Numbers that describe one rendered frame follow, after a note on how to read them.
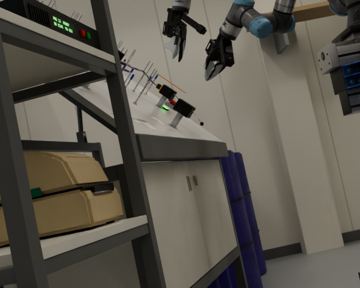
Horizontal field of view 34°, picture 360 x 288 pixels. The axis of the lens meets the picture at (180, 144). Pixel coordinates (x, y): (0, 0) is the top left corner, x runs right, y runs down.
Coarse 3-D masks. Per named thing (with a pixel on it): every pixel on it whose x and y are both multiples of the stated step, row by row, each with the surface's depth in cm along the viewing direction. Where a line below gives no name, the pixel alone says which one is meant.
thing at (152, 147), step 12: (144, 144) 154; (156, 144) 164; (168, 144) 175; (180, 144) 188; (192, 144) 204; (204, 144) 222; (216, 144) 243; (144, 156) 152; (156, 156) 161; (168, 156) 173; (180, 156) 185; (192, 156) 200; (204, 156) 217; (216, 156) 238; (228, 156) 263
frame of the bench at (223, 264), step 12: (108, 168) 154; (120, 168) 153; (120, 180) 153; (132, 216) 152; (132, 240) 151; (240, 252) 261; (216, 264) 218; (228, 264) 234; (240, 264) 258; (144, 276) 150; (204, 276) 196; (216, 276) 211; (240, 276) 258
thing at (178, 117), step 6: (180, 102) 206; (186, 102) 208; (174, 108) 207; (180, 108) 206; (186, 108) 206; (192, 108) 205; (180, 114) 208; (186, 114) 206; (174, 120) 208; (180, 120) 209; (198, 120) 207; (174, 126) 208
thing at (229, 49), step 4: (224, 40) 226; (228, 40) 228; (220, 44) 227; (224, 44) 226; (228, 44) 227; (220, 48) 226; (224, 48) 225; (228, 48) 226; (232, 48) 227; (224, 52) 224; (228, 52) 225; (232, 52) 226; (224, 56) 223; (228, 56) 223; (232, 56) 225; (224, 60) 222; (228, 60) 222; (232, 60) 223; (224, 64) 223; (228, 64) 223; (232, 64) 223
